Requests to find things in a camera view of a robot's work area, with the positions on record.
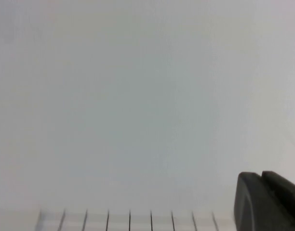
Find white black-grid tablecloth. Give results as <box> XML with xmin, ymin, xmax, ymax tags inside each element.
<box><xmin>0</xmin><ymin>206</ymin><xmax>235</xmax><ymax>231</ymax></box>

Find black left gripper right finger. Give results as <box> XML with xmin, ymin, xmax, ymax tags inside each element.
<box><xmin>261</xmin><ymin>170</ymin><xmax>295</xmax><ymax>231</ymax></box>

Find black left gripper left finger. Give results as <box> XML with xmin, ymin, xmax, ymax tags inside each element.
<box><xmin>233</xmin><ymin>171</ymin><xmax>286</xmax><ymax>231</ymax></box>

